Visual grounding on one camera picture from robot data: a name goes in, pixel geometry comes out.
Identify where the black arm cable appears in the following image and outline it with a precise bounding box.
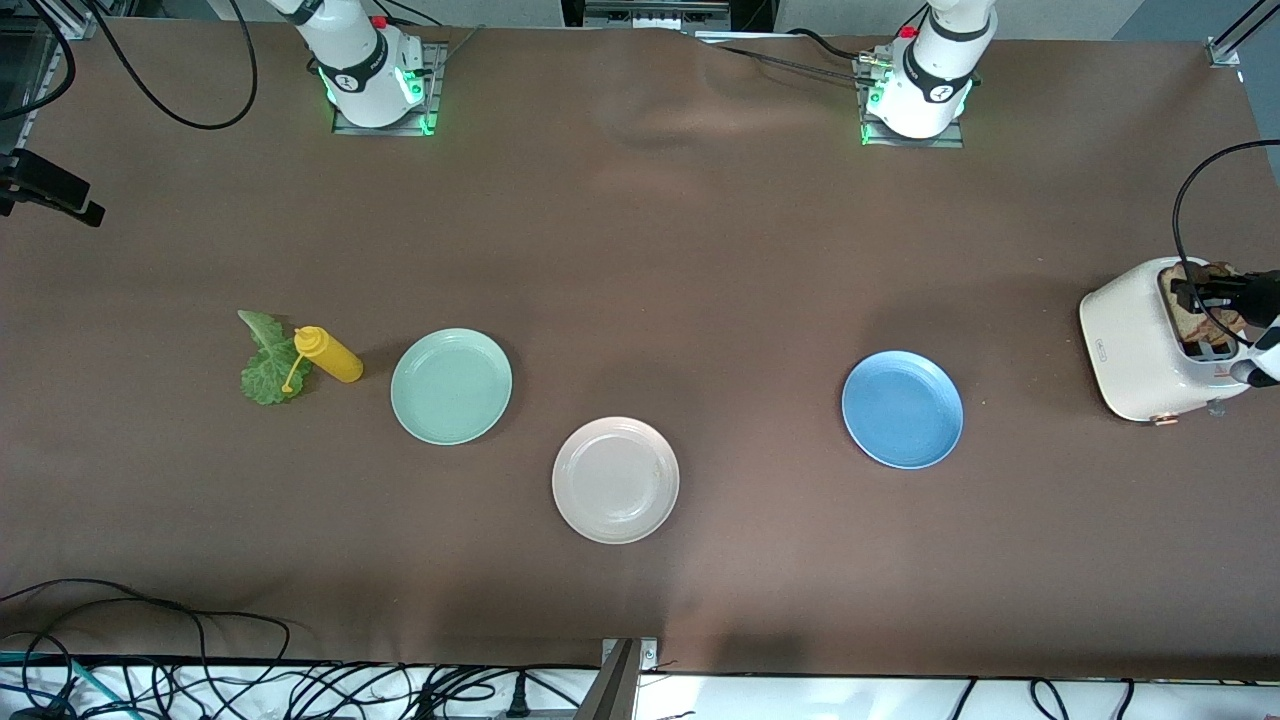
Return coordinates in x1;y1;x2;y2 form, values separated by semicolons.
93;0;260;132
1172;138;1280;353

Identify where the cream white toaster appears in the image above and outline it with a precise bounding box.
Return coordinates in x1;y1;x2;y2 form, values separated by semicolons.
1078;256;1259;428

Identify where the beige round plate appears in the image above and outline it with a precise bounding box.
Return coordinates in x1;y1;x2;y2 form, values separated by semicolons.
552;416;681;546

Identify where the green lettuce leaf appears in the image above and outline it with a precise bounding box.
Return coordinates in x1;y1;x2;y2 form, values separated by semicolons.
237;309;313;407

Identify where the mint green round plate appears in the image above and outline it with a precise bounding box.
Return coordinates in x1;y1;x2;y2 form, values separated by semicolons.
390;328;514;447

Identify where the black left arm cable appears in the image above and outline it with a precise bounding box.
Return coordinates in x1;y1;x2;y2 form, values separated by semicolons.
1172;138;1280;353

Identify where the yellow mustard squeeze bottle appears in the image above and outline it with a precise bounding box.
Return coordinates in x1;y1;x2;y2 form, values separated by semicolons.
281;326;365;394

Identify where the black base cable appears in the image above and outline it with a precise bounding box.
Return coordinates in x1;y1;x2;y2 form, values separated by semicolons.
785;28;871;61

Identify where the aluminium frame post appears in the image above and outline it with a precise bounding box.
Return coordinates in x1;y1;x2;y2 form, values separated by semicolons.
575;637;661;720

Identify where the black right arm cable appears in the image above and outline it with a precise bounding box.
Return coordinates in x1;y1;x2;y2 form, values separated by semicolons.
93;0;260;132

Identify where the grey braided base cable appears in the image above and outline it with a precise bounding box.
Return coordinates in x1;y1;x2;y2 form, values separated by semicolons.
715;45;876;83

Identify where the aluminium frame bar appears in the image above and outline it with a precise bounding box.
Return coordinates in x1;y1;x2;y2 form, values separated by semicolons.
0;20;53;196

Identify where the teal cable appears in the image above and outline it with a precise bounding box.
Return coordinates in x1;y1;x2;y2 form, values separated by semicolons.
0;650;111;713

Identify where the black hanging cable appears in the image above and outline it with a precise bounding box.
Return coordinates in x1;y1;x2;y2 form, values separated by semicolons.
0;0;80;127

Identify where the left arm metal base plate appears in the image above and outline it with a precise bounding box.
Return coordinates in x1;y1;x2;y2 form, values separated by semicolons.
858;55;966;149

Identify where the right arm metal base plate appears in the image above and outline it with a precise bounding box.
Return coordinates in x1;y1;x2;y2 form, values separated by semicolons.
332;42;448;136

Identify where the black equipment box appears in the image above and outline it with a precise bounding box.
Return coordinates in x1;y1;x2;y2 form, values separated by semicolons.
560;0;779;31

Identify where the brown table cover sheet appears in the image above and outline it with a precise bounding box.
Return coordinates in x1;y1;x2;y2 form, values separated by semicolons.
0;15;1280;683

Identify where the aluminium frame profile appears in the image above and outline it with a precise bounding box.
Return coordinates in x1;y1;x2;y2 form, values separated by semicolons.
30;0;109;39
1205;0;1280;69

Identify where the blue round plate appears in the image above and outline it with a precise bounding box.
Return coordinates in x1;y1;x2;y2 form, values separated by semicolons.
841;350;965;471

